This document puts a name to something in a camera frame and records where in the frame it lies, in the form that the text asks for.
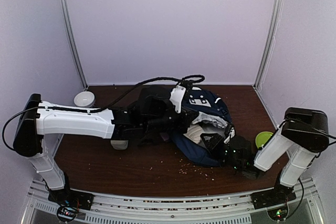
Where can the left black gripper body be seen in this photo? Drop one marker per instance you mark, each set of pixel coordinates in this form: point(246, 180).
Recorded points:
point(156, 125)

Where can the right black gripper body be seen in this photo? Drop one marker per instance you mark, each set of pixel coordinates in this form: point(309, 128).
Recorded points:
point(234, 164)

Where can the navy blue backpack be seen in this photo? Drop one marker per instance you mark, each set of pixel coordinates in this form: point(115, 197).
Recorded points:
point(213, 117)

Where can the beige ribbed pencil case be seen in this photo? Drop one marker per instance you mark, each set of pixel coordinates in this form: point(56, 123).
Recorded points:
point(194, 133)

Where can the beige glasses case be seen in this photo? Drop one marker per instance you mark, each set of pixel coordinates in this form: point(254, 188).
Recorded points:
point(119, 145)

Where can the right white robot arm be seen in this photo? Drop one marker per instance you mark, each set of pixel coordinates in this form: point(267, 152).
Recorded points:
point(303, 132)

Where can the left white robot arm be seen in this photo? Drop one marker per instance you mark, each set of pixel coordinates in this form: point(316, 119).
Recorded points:
point(41, 118)

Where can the green plate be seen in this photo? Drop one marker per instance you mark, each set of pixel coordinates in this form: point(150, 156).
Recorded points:
point(262, 138)

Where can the white patterned bowl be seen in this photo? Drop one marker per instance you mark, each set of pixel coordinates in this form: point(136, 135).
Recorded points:
point(85, 99)

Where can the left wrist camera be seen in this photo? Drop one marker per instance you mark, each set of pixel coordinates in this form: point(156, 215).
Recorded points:
point(177, 95)

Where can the front aluminium rail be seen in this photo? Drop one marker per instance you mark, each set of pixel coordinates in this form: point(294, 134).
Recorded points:
point(229, 208)

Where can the left aluminium frame post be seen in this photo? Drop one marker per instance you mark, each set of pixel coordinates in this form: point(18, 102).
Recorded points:
point(72, 43)

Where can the aluminium frame post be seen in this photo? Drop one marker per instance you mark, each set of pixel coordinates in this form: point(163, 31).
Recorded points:
point(72, 43)
point(274, 21)

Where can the right aluminium frame post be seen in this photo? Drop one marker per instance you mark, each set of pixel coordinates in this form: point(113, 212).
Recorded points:
point(274, 21)

